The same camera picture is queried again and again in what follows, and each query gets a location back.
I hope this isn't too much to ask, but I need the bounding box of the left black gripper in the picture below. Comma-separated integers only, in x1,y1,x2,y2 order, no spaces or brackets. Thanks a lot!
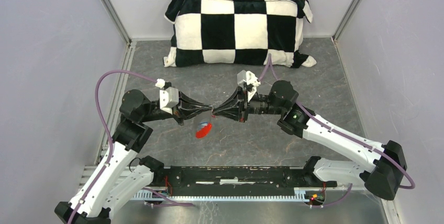
140,90,212,125

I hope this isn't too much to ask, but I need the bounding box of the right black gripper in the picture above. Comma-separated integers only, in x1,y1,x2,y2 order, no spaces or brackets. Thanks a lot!
213,86,284,124

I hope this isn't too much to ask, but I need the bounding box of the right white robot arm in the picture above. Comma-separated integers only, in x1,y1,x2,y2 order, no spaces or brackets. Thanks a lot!
213,80,411,200

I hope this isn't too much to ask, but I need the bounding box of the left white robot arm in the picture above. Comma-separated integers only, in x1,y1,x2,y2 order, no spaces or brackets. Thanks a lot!
54,87,213,223

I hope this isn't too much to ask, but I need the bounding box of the black and white checkered pillow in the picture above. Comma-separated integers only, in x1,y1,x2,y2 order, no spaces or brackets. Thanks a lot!
163,0,317,68

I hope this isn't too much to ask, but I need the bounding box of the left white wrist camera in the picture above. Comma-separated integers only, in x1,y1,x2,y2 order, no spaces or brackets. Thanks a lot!
155,79,179,115

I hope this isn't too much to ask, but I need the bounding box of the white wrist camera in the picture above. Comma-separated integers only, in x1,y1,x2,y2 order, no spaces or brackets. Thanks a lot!
155,79,179,115
237,70,261,102

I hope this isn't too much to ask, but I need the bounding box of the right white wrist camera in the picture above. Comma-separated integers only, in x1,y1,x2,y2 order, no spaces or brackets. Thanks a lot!
237,70,261,102

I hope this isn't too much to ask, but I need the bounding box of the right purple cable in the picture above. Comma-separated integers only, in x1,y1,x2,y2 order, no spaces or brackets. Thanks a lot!
258,53,416,209

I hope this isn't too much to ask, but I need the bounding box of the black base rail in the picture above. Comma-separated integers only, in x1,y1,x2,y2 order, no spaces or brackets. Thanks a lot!
150,166,338,197

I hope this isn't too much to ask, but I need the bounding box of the white toothed cable duct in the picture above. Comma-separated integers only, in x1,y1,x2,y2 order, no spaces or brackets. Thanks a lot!
133,187,327,203

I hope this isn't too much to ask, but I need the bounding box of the left aluminium corner post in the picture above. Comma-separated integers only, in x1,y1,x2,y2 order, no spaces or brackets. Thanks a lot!
101,0,132,45

